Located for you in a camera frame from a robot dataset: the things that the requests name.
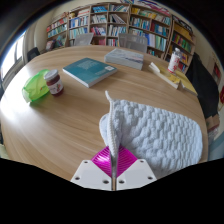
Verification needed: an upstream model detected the wooden bookshelf unit with books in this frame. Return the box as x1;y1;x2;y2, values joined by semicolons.
44;2;198;73

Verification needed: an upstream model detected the black chair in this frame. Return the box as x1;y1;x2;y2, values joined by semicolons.
26;46;42;63

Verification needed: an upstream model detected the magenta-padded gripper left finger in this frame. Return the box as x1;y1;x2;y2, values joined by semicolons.
70;145;116;192

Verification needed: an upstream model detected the green plastic bag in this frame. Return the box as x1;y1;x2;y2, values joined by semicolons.
21;68;51;104

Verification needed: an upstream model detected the jar with white lid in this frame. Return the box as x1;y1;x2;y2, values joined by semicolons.
43;68;65;98

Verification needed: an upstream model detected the black cloth cover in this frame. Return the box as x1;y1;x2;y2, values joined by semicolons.
185;53;221;119

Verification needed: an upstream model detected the yellow open book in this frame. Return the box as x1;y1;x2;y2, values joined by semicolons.
148;61;183;90

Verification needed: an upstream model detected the white plastic bottle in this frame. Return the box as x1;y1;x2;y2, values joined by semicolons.
167;47;184;74

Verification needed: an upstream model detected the grey chair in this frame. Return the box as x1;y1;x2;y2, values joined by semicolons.
118;32;149;54
73;32;95;47

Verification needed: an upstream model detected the teal book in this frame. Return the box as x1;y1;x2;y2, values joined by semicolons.
62;57;118;89

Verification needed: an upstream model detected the white waffle-knit towel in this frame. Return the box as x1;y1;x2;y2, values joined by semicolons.
98;90;204;179

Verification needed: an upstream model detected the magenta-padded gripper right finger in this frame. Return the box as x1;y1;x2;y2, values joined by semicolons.
115;145;158;192

